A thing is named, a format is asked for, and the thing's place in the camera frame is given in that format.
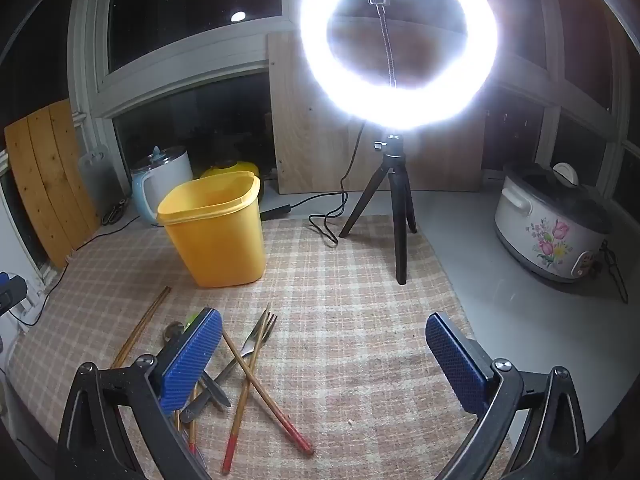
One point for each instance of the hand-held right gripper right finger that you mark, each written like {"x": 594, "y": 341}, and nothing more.
{"x": 455, "y": 360}

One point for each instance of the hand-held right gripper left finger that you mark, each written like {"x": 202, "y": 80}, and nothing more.
{"x": 192, "y": 360}

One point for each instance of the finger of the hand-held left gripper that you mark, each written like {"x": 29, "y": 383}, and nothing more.
{"x": 11, "y": 294}

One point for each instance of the metal spoon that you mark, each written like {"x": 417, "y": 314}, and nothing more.
{"x": 173, "y": 332}

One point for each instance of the green plastic spoon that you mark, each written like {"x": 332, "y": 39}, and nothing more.
{"x": 191, "y": 321}

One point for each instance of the wooden chopstick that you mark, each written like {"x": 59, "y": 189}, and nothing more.
{"x": 147, "y": 321}
{"x": 143, "y": 320}
{"x": 270, "y": 396}
{"x": 192, "y": 430}
{"x": 242, "y": 410}
{"x": 177, "y": 420}

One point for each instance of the metal fork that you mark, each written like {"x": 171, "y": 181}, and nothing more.
{"x": 261, "y": 334}

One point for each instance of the yellow plastic container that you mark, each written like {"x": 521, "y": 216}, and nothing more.
{"x": 220, "y": 245}

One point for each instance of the orange pine plank panel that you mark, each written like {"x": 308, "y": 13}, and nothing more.
{"x": 45, "y": 180}

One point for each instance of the checked cloth mat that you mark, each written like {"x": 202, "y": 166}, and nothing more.
{"x": 340, "y": 320}

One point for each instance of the black scissors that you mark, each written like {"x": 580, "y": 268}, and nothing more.
{"x": 112, "y": 216}

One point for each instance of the grey cutting board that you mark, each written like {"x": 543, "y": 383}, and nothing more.
{"x": 102, "y": 180}

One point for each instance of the black mini tripod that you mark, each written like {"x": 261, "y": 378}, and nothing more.
{"x": 398, "y": 220}

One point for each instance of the white floral rice cooker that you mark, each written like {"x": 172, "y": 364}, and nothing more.
{"x": 540, "y": 230}

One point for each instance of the white electric kettle pot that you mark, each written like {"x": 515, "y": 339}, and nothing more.
{"x": 165, "y": 175}

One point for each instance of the black pot with yellow lid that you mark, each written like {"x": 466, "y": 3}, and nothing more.
{"x": 240, "y": 167}

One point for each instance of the light wooden board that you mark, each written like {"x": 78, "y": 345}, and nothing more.
{"x": 300, "y": 150}

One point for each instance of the white window frame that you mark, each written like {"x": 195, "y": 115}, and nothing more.
{"x": 200, "y": 65}

